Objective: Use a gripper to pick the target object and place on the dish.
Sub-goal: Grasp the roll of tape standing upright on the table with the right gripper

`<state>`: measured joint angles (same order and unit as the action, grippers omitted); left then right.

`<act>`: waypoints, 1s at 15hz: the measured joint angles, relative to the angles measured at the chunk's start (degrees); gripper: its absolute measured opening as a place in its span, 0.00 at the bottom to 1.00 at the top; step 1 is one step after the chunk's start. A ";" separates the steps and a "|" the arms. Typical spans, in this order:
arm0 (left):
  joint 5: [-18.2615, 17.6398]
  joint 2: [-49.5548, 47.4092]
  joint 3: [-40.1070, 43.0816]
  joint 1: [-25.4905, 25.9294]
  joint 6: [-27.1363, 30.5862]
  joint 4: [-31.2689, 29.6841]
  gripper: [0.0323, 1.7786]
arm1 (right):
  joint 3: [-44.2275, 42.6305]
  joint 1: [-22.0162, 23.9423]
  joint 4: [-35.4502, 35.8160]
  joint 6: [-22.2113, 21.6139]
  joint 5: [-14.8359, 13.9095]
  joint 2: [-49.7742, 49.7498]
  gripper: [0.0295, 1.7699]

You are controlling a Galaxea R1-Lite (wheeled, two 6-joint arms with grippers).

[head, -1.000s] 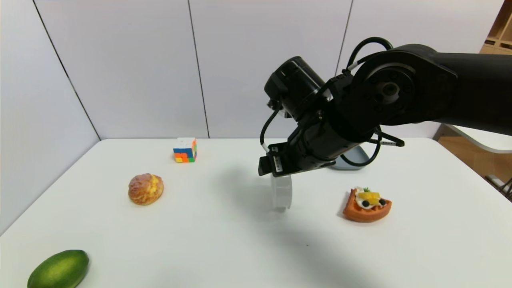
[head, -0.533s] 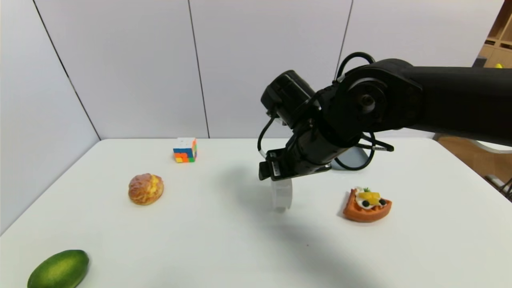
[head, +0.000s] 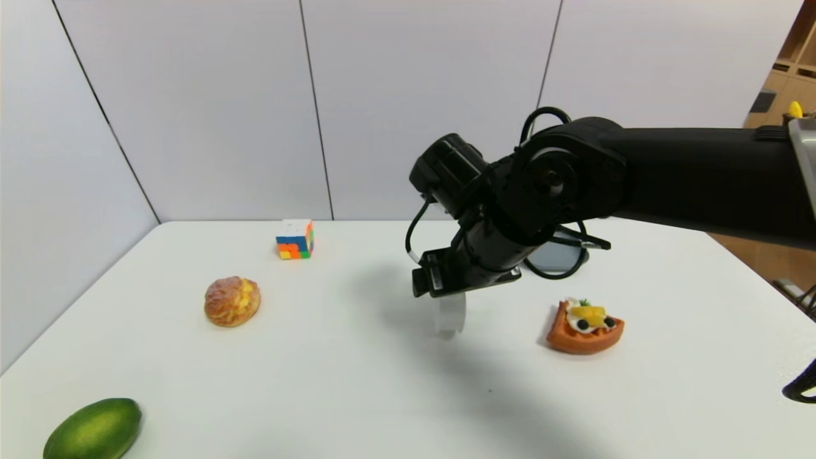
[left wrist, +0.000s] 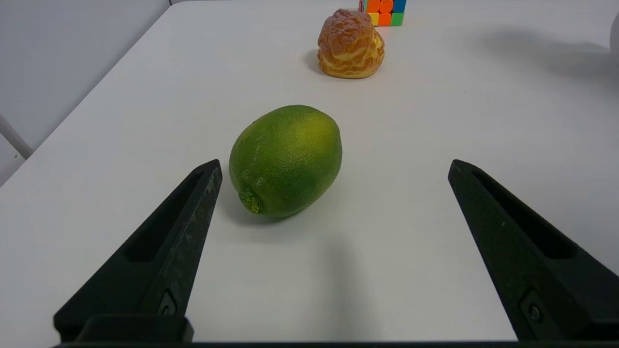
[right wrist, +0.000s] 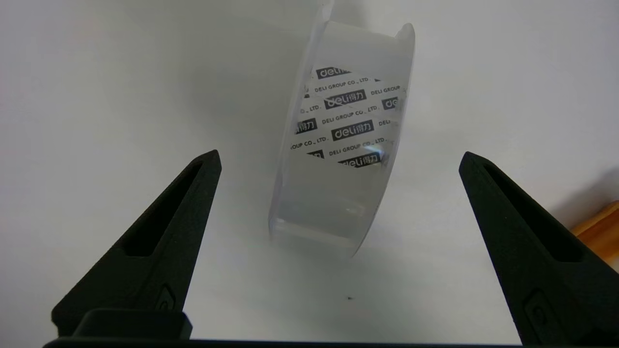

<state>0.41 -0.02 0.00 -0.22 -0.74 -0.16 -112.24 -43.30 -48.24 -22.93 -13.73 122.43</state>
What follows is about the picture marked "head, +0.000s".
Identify grey dish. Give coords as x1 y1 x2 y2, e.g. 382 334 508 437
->
528 237 588 276

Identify colourful puzzle cube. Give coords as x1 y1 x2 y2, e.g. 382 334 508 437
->
275 219 314 261

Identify brown cream puff bun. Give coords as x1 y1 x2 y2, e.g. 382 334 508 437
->
204 276 262 328

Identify toy waffle with fruit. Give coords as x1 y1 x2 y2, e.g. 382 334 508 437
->
545 297 625 355

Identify green mango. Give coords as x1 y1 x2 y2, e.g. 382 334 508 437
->
43 398 143 459

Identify dark chair frame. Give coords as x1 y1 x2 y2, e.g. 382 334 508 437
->
773 278 816 321

